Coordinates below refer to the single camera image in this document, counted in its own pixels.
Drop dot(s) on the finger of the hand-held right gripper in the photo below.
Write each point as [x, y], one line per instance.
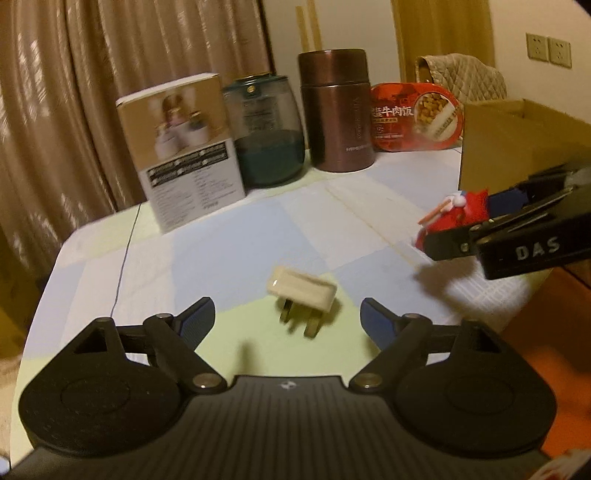
[450, 242]
[505, 201]

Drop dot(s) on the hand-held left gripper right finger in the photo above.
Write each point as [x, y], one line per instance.
[376, 318]

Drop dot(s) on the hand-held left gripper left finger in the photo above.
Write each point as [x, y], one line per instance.
[198, 318]

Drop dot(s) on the red plush toy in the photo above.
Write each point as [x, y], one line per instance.
[466, 210]

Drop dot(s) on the large brown cardboard box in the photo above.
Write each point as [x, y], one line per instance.
[498, 147]

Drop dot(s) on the white plug adapter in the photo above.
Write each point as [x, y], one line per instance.
[300, 286]

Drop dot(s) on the pastel checked tablecloth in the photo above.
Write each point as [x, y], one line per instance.
[207, 249]

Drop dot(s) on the red food container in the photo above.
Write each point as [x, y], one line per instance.
[401, 124]

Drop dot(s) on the quilted beige chair cover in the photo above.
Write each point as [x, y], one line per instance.
[461, 78]

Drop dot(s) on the brown metal thermos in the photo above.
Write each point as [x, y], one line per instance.
[337, 115]

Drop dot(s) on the green glass jar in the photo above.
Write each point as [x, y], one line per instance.
[268, 152]

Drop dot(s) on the beige printed product box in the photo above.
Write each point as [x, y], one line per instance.
[184, 138]

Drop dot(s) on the wooden door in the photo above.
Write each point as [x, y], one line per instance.
[438, 32]

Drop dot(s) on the wooden stick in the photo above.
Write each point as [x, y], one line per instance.
[315, 25]

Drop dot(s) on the beige patterned curtain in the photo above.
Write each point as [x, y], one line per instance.
[69, 92]

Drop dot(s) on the white wall socket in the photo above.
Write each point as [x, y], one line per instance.
[560, 50]
[537, 46]

